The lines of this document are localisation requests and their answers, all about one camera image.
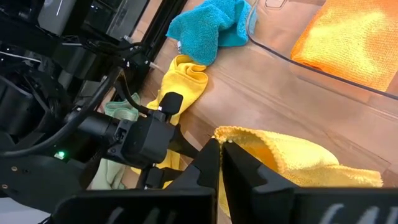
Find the orange microfiber towel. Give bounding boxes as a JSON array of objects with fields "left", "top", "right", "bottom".
[{"left": 290, "top": 0, "right": 398, "bottom": 93}]

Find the yellow microfiber towel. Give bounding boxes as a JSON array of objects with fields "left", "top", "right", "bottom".
[
  {"left": 130, "top": 55, "right": 209, "bottom": 189},
  {"left": 213, "top": 125, "right": 384, "bottom": 218}
]

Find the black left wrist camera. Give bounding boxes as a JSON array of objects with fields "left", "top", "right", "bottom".
[{"left": 157, "top": 91, "right": 184, "bottom": 116}]

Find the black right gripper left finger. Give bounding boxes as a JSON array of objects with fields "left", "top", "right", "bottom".
[{"left": 164, "top": 139, "right": 221, "bottom": 224}]

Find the clear plastic bin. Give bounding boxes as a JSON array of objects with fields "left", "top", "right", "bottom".
[{"left": 246, "top": 0, "right": 398, "bottom": 103}]

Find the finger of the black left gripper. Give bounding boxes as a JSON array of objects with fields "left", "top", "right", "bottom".
[{"left": 169, "top": 125, "right": 200, "bottom": 160}]

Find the teal microfiber towel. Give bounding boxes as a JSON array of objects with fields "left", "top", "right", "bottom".
[{"left": 166, "top": 0, "right": 253, "bottom": 67}]

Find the light green microfiber towel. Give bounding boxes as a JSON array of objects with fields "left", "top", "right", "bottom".
[{"left": 88, "top": 92, "right": 141, "bottom": 190}]

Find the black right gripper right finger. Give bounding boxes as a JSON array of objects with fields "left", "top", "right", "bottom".
[{"left": 222, "top": 142, "right": 299, "bottom": 224}]

